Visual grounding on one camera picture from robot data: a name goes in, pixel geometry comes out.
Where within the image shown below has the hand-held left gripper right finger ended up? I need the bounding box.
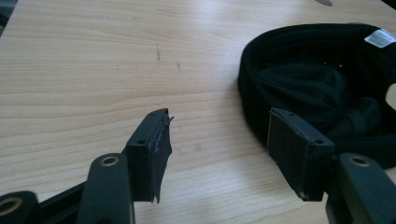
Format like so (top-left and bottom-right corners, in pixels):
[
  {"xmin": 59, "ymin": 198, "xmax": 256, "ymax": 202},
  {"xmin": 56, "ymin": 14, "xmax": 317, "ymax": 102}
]
[{"xmin": 266, "ymin": 107, "xmax": 396, "ymax": 224}]

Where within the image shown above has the black cap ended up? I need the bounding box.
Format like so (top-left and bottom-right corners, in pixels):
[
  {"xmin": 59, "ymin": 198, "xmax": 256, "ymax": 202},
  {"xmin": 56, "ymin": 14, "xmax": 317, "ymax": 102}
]
[{"xmin": 237, "ymin": 22, "xmax": 396, "ymax": 170}]

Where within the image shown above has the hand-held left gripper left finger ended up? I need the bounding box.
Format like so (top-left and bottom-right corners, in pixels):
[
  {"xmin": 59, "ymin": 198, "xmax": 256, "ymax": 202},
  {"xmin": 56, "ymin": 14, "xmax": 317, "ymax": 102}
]
[{"xmin": 76, "ymin": 107, "xmax": 175, "ymax": 224}]

